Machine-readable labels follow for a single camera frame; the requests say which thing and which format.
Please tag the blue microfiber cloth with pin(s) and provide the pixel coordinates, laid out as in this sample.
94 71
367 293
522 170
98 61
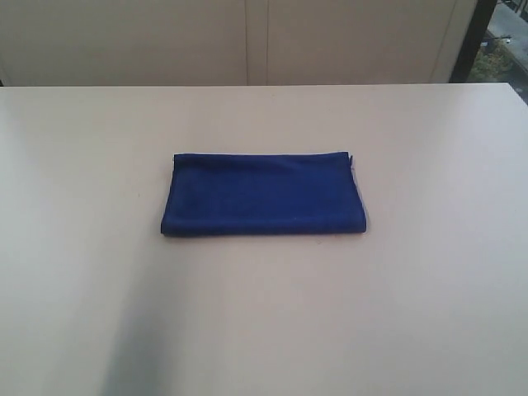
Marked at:
285 194

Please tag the beige cabinet doors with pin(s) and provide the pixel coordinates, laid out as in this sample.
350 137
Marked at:
213 43

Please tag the dark window frame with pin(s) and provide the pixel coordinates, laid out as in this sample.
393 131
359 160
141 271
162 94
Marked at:
478 25

